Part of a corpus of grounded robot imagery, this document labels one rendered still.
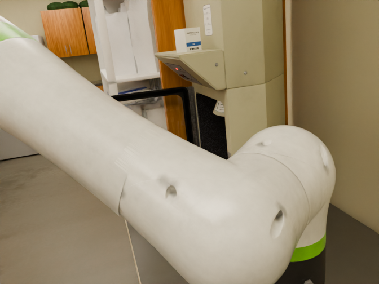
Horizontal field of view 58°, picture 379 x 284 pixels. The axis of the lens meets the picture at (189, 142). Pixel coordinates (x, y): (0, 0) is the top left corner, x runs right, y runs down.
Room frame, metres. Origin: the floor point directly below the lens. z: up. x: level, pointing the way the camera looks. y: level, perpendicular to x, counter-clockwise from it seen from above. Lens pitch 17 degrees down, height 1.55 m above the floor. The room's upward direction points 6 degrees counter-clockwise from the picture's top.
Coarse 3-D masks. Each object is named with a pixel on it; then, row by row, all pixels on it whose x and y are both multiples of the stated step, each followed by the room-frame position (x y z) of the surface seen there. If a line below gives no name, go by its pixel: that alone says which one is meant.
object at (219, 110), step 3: (219, 102) 1.01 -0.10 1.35; (216, 105) 1.03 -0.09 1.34; (219, 105) 1.01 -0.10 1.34; (222, 105) 0.99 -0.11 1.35; (216, 108) 1.02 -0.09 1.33; (219, 108) 1.00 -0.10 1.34; (222, 108) 0.99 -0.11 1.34; (213, 111) 1.04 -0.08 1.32; (216, 111) 1.01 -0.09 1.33; (219, 111) 1.00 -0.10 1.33; (222, 111) 0.99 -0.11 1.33; (216, 114) 1.01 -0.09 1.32; (219, 114) 0.99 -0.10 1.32; (222, 114) 0.98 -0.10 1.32
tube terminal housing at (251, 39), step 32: (192, 0) 1.09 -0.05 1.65; (224, 0) 0.88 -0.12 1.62; (256, 0) 0.90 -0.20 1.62; (224, 32) 0.88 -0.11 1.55; (256, 32) 0.90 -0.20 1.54; (224, 64) 0.88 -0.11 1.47; (256, 64) 0.90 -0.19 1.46; (224, 96) 0.90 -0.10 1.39; (256, 96) 0.90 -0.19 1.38; (256, 128) 0.90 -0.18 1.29
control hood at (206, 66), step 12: (168, 60) 1.02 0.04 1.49; (180, 60) 0.86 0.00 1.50; (192, 60) 0.86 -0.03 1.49; (204, 60) 0.86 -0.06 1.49; (216, 60) 0.87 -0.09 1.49; (192, 72) 0.89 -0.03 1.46; (204, 72) 0.86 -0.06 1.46; (216, 72) 0.87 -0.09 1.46; (204, 84) 0.93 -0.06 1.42; (216, 84) 0.87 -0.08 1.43
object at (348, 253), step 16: (336, 208) 1.04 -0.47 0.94; (128, 224) 1.08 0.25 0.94; (336, 224) 0.94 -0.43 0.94; (352, 224) 0.93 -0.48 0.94; (144, 240) 0.97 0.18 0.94; (336, 240) 0.86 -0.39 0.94; (352, 240) 0.85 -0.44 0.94; (368, 240) 0.84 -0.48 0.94; (144, 256) 0.88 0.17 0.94; (160, 256) 0.88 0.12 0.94; (336, 256) 0.79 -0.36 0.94; (352, 256) 0.78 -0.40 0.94; (368, 256) 0.77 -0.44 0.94; (144, 272) 0.81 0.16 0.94; (160, 272) 0.80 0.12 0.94; (176, 272) 0.80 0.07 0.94; (336, 272) 0.73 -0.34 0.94; (352, 272) 0.72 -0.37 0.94; (368, 272) 0.72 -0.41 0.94
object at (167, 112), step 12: (168, 96) 1.16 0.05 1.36; (132, 108) 1.15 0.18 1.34; (144, 108) 1.15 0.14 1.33; (156, 108) 1.16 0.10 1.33; (168, 108) 1.16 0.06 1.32; (180, 108) 1.17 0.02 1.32; (156, 120) 1.16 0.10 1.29; (168, 120) 1.16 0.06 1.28; (180, 120) 1.17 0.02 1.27; (180, 132) 1.17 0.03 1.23
